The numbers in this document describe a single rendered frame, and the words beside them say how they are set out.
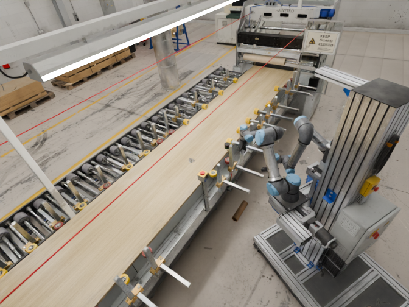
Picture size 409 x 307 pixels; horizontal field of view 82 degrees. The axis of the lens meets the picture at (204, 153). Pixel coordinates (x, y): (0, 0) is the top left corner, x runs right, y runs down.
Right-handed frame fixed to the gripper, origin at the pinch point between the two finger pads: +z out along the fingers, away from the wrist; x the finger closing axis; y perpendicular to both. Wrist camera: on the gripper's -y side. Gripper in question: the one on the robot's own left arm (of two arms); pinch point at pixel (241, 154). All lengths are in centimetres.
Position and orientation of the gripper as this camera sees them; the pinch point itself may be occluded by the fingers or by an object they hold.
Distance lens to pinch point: 254.0
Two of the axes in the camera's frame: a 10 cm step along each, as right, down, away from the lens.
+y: 5.7, -5.8, 5.9
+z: 0.9, 7.5, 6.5
